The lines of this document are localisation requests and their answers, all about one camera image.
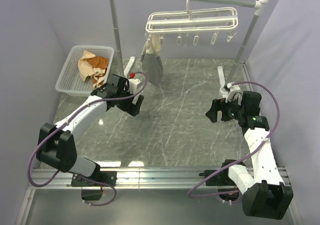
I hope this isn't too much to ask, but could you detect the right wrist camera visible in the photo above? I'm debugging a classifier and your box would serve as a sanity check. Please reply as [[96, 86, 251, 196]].
[[219, 82, 241, 103]]

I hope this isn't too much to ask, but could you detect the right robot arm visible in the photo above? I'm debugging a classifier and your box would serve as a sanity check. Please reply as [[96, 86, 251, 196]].
[[205, 91, 294, 220]]

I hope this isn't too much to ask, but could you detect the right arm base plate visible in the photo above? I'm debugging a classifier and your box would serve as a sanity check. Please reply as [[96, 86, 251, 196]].
[[198, 169, 236, 187]]

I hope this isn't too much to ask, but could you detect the grey underwear hanging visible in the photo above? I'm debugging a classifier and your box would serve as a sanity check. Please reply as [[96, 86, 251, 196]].
[[140, 40, 164, 86]]

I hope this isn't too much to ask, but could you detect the white clip hanger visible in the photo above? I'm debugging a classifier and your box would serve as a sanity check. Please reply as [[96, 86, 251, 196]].
[[145, 0, 239, 46]]

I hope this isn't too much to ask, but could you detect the white plastic basket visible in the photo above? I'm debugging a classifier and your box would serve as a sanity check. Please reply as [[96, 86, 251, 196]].
[[55, 45, 115, 97]]

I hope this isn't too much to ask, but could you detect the beige underwear hanging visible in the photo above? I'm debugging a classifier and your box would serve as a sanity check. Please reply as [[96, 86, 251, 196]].
[[145, 34, 162, 57]]

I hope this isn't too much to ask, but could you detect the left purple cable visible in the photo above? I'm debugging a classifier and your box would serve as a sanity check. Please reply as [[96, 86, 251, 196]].
[[29, 71, 148, 207]]

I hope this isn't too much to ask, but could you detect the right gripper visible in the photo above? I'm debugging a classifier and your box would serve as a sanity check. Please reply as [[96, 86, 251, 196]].
[[205, 94, 246, 123]]

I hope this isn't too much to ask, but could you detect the aluminium mounting rail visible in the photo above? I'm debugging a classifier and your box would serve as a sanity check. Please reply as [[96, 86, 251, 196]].
[[27, 167, 291, 192]]

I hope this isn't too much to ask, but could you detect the white drying rack stand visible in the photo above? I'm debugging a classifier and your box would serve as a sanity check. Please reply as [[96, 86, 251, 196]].
[[109, 0, 269, 99]]

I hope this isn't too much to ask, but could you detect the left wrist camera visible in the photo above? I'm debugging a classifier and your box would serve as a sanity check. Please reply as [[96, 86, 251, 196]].
[[128, 72, 142, 94]]

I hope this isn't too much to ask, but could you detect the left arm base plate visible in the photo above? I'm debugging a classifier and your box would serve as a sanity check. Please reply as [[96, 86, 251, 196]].
[[71, 171, 117, 187]]

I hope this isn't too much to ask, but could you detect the orange underwear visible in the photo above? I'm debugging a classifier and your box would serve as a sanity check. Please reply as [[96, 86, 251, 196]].
[[88, 56, 109, 89]]

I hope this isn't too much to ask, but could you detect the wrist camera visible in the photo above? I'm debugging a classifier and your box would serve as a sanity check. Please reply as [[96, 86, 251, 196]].
[[128, 72, 142, 94], [219, 82, 241, 103]]

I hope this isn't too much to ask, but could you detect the purple cable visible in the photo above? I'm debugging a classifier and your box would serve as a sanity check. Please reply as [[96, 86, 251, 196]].
[[29, 71, 148, 207], [187, 81, 281, 206]]

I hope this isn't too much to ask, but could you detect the beige underwear in basket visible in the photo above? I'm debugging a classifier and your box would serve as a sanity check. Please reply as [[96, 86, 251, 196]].
[[78, 50, 98, 81]]

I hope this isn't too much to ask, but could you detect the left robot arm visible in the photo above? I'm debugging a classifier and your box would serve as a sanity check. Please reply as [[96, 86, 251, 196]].
[[31, 72, 147, 186]]

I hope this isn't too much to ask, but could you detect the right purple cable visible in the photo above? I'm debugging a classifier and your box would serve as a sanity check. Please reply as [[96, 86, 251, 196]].
[[187, 81, 281, 206]]

